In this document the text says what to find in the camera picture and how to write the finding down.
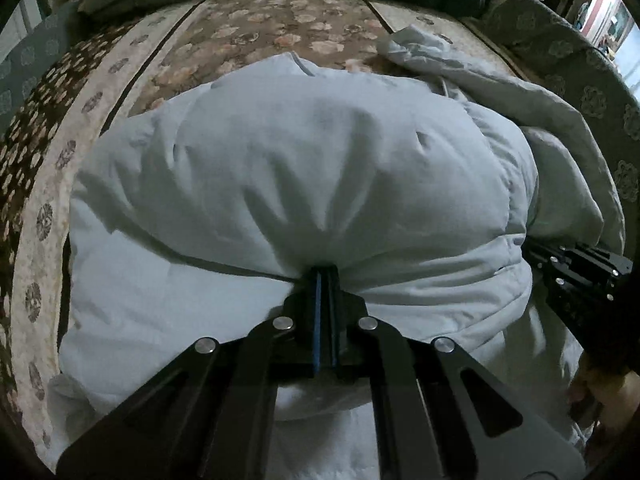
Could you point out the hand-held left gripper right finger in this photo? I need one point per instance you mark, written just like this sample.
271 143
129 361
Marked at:
335 320

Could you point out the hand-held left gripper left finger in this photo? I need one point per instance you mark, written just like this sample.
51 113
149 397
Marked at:
316 320

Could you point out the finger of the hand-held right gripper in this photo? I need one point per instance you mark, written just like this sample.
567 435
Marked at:
537 256

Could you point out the light blue padded jacket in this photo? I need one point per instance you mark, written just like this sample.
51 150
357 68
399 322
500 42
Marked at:
310 160

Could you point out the person's right hand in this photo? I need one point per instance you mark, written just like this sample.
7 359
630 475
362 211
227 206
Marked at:
597 400

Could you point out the grey patterned bedsheet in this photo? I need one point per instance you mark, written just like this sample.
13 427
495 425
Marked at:
565 50

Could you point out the floral brown bedspread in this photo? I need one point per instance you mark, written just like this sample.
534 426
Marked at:
250 25

